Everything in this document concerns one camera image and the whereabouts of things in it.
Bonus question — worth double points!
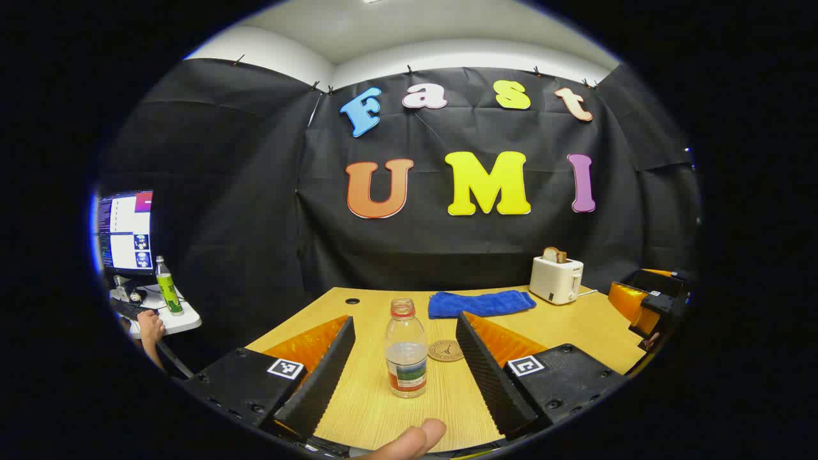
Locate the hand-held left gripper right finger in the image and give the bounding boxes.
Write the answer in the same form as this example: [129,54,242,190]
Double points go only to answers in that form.
[455,311,628,440]

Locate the small white table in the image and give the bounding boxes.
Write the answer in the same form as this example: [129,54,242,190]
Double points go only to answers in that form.
[109,284,203,339]

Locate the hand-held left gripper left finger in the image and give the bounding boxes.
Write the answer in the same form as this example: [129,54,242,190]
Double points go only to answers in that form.
[181,314,357,445]

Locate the green label bottle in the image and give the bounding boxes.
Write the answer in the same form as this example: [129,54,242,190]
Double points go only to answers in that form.
[155,256,185,316]

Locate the computer monitor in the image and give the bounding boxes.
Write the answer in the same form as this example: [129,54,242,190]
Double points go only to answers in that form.
[96,189,155,277]

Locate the black backdrop cloth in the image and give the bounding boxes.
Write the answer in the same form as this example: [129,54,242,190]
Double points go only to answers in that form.
[96,57,702,378]

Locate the white toaster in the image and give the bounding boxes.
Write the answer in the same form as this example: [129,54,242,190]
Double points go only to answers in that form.
[529,256,585,305]

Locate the blue towel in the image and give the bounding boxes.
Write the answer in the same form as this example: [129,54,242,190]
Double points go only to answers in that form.
[428,290,537,319]

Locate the round cork coaster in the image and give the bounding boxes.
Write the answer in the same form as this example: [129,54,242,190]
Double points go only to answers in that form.
[428,340,465,363]

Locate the clear plastic water bottle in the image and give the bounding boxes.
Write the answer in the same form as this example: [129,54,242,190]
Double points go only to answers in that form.
[384,298,429,399]

